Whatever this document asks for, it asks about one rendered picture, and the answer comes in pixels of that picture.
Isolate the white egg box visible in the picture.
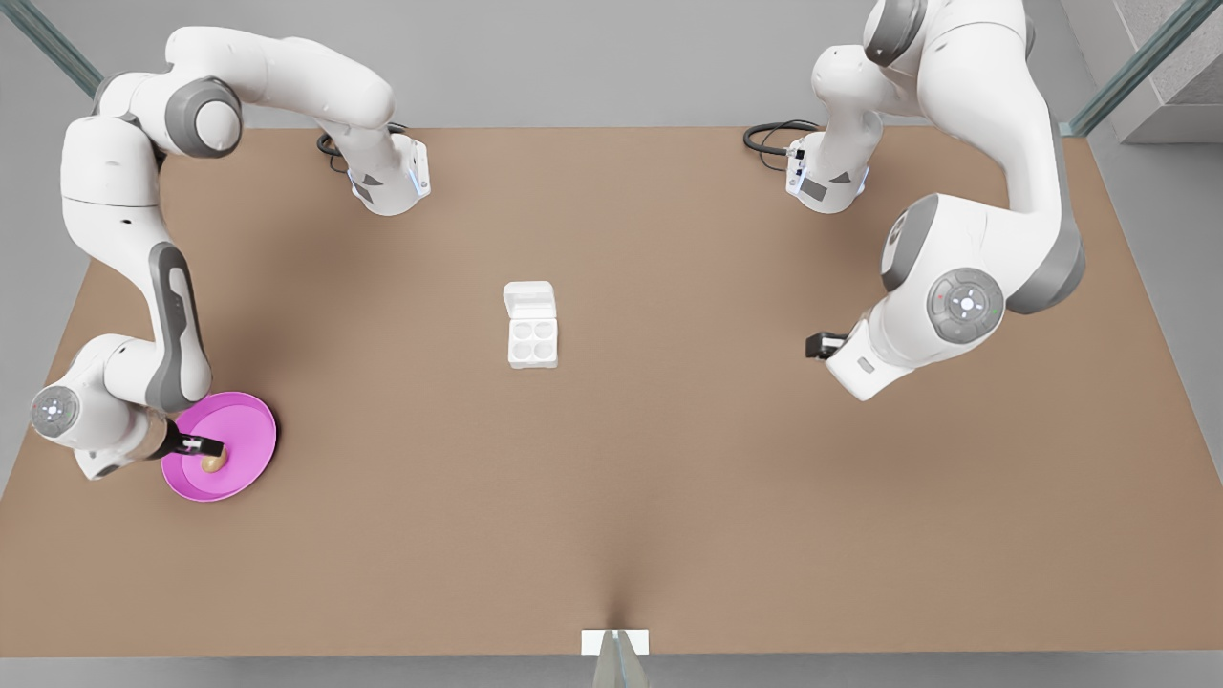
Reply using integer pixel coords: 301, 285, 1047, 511
506, 318, 559, 370

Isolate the white egg box lid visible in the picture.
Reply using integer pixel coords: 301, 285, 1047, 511
503, 281, 557, 324

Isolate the pink round plate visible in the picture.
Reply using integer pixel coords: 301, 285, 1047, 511
161, 392, 278, 503

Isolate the grey concrete block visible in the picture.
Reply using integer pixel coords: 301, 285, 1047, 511
1059, 0, 1223, 145

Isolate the black cable loop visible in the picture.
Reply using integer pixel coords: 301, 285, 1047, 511
316, 122, 410, 175
743, 119, 823, 173

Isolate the silver frame post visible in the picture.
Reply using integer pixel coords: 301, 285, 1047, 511
0, 0, 104, 97
581, 629, 651, 688
1061, 0, 1223, 138

